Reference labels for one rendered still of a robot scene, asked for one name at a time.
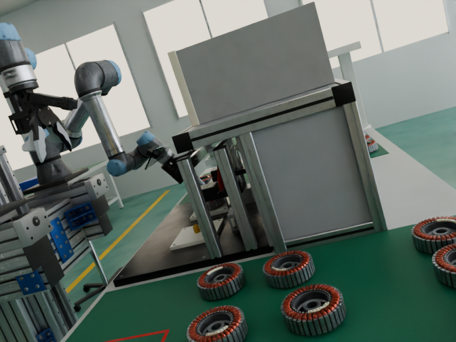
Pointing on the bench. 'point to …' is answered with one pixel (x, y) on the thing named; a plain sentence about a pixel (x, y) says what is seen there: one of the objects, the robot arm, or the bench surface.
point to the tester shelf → (265, 116)
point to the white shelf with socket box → (343, 53)
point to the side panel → (315, 179)
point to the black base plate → (174, 262)
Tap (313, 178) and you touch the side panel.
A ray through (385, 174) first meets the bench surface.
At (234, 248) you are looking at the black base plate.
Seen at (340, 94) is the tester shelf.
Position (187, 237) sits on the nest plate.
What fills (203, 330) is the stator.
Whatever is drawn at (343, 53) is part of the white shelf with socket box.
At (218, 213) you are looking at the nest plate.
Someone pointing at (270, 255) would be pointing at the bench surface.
